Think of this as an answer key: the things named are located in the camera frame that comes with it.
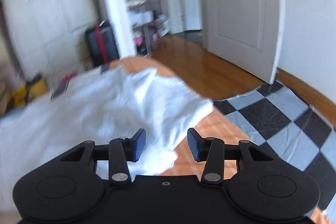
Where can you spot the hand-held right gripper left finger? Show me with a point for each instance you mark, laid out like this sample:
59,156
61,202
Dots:
137,145

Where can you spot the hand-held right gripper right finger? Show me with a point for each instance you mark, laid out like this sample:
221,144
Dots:
194,145

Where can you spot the light grey sweatshirt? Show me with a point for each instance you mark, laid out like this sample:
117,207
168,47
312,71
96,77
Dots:
131,98

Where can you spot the striped bed cover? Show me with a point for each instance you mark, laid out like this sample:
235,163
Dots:
210,140

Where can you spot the black suitcase red stripe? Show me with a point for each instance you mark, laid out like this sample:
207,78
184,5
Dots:
102,43

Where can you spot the yellow trash bin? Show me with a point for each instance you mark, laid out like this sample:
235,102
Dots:
39,90

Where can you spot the yellow plastic bag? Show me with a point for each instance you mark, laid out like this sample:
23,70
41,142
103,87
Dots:
19,96

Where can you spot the metal shelf rack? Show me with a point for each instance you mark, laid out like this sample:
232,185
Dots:
141,16

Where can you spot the white panelled room door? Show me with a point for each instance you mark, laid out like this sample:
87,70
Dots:
241,16

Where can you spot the white wardrobe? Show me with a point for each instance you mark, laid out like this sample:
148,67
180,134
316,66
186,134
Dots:
52,16

